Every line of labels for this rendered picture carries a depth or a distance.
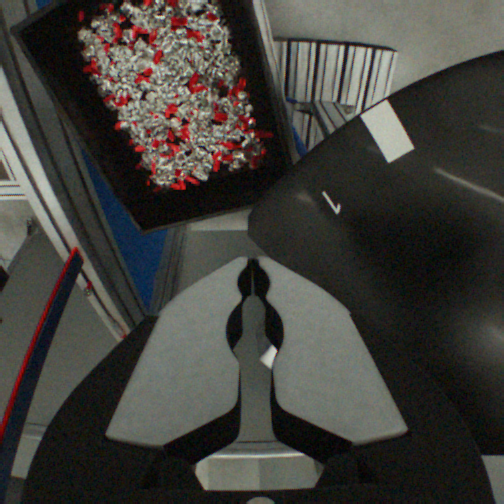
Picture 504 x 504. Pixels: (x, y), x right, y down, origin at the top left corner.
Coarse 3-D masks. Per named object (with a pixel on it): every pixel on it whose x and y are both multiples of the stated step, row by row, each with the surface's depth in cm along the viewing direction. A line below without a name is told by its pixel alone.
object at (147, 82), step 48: (144, 0) 18; (192, 0) 18; (96, 48) 20; (144, 48) 21; (192, 48) 21; (240, 48) 21; (144, 96) 24; (192, 96) 24; (240, 96) 24; (144, 144) 27; (192, 144) 27; (240, 144) 28
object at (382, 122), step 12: (372, 108) 16; (384, 108) 15; (372, 120) 16; (384, 120) 15; (396, 120) 15; (372, 132) 16; (384, 132) 15; (396, 132) 15; (384, 144) 15; (396, 144) 15; (408, 144) 15; (396, 156) 15
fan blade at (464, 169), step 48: (432, 96) 14; (480, 96) 12; (336, 144) 17; (432, 144) 14; (480, 144) 13; (288, 192) 19; (384, 192) 16; (432, 192) 14; (480, 192) 13; (288, 240) 20; (336, 240) 18; (384, 240) 16; (432, 240) 15; (480, 240) 13; (336, 288) 19; (384, 288) 17; (432, 288) 15; (480, 288) 13; (432, 336) 16; (480, 336) 14; (480, 384) 14; (480, 432) 15
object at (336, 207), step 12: (336, 180) 17; (312, 192) 18; (324, 192) 18; (336, 192) 17; (324, 204) 18; (336, 204) 18; (348, 204) 17; (324, 216) 18; (336, 216) 18; (348, 216) 17
